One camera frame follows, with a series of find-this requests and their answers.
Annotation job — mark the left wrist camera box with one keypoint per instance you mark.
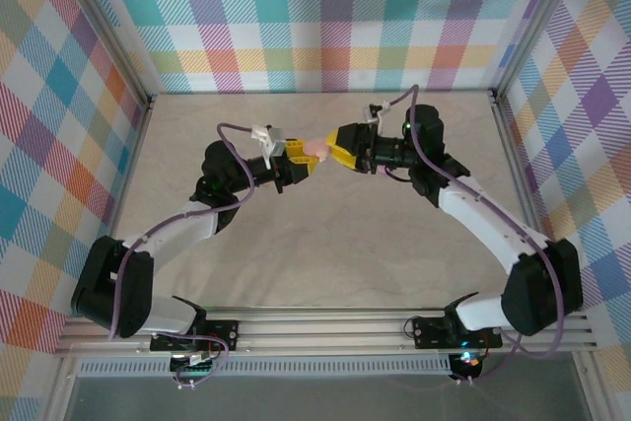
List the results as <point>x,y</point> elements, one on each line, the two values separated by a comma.
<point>276,137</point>

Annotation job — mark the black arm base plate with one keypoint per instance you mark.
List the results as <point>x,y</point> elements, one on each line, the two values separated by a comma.
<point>429,332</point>
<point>222,334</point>

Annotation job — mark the controller circuit board with LED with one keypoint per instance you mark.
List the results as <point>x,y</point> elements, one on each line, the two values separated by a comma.
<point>468,362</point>

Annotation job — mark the pink earbud charging case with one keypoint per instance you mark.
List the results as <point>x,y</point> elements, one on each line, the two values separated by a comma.
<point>315,147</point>

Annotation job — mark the aluminium side rail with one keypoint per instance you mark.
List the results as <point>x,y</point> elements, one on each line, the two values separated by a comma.
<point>135,145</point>
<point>511,145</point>

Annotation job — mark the aluminium frame post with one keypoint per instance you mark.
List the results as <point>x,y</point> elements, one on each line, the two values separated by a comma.
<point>113,31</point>
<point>536,21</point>

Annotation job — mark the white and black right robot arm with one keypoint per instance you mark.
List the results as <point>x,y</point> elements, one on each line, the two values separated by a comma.
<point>483,229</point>

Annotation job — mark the wide aluminium base rail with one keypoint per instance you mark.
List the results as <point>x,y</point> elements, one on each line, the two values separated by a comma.
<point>320,329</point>

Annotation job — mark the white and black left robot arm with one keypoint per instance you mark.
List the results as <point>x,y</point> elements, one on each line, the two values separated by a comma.
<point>182,236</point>

